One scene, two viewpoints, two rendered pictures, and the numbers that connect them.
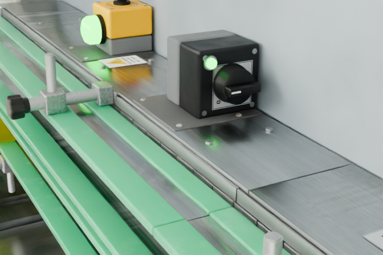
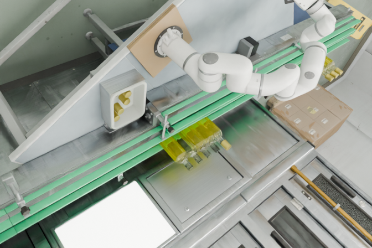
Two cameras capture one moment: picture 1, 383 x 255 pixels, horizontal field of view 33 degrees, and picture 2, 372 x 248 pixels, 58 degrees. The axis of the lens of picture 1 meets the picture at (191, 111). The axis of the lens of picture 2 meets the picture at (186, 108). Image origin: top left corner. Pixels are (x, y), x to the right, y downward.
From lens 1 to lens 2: 2.24 m
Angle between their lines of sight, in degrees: 87
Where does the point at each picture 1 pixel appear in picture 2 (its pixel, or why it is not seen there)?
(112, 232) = not seen: hidden behind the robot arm
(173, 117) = (256, 57)
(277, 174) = (272, 46)
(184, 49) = (256, 45)
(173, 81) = (249, 53)
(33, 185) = (226, 109)
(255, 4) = (248, 30)
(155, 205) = (282, 60)
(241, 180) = (276, 50)
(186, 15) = (225, 46)
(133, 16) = not seen: hidden behind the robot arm
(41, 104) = not seen: hidden behind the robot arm
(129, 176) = (274, 64)
